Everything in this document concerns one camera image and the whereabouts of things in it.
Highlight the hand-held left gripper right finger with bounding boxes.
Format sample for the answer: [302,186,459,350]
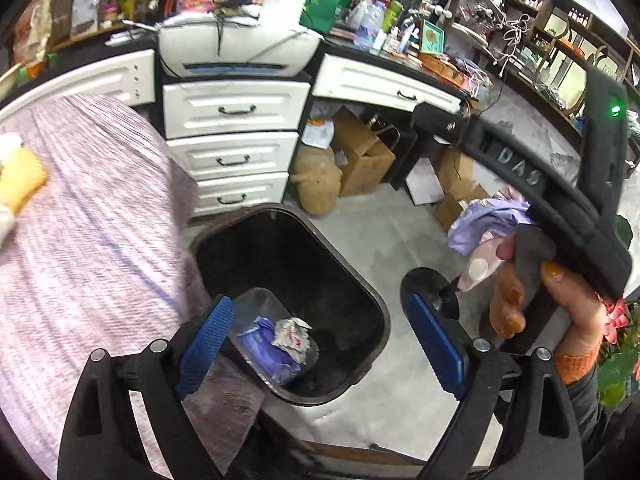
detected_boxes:
[409,292,586,480]

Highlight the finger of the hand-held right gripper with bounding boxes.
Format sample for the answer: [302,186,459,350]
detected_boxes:
[414,102,476,148]

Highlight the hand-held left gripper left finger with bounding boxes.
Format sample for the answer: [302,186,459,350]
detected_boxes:
[56,295,236,480]

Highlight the dark brown trash bin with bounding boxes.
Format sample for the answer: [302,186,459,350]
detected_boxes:
[189,203,392,407]

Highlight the yellow mesh sleeve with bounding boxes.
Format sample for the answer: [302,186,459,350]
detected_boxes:
[0,146,49,215]

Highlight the person's right forearm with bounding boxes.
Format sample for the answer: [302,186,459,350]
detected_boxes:
[552,347,640,480]

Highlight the person's right hand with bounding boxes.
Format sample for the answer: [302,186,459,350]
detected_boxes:
[489,234,618,363]

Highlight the black round stand base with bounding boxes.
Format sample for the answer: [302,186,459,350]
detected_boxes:
[400,267,461,322]

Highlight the white paper sheet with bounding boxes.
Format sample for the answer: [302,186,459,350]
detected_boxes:
[405,157,446,206]

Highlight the flattened cardboard box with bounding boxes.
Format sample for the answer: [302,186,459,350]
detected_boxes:
[434,149,492,232]

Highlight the pink polka dot cloth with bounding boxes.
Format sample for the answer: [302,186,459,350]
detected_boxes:
[456,239,502,294]

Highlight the teal framed picture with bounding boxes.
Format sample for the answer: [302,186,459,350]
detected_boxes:
[420,19,447,57]

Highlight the purple cloth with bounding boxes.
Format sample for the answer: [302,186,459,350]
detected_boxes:
[446,197,532,257]

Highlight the crumpled paper wrapper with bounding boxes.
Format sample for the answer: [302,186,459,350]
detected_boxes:
[271,317,313,353]

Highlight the open cardboard box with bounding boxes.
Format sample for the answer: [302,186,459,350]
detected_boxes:
[331,106,397,197]

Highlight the pink artificial flower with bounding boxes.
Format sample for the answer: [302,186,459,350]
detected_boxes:
[599,299,629,343]

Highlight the clear plastic water bottle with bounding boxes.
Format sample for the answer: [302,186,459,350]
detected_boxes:
[354,0,389,51]

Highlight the small white plastic bag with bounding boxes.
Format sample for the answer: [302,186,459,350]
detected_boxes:
[304,116,337,149]

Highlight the pink striped blanket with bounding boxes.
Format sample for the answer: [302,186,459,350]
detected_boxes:
[0,94,266,480]

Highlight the burlap sack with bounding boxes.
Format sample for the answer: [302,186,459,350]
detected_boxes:
[292,146,344,217]

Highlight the dark wooden shelf unit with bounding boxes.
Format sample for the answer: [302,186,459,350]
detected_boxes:
[492,0,640,126]

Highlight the green plant leaves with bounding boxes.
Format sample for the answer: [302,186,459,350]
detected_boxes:
[596,215,640,408]

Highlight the white printer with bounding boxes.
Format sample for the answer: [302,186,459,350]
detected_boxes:
[157,0,327,79]

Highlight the wide white drawer with knobs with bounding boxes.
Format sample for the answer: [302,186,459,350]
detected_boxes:
[0,49,157,122]

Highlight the cluttered wooden shelf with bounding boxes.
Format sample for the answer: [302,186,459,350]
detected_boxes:
[0,0,171,86]

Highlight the wide white drawer black handle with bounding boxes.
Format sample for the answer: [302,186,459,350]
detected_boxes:
[312,54,462,114]

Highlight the white cable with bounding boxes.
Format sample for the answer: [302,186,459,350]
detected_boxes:
[492,14,533,78]

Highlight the white drawer with black handle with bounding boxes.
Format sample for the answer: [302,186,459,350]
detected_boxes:
[162,79,312,139]
[191,172,291,217]
[167,131,301,182]

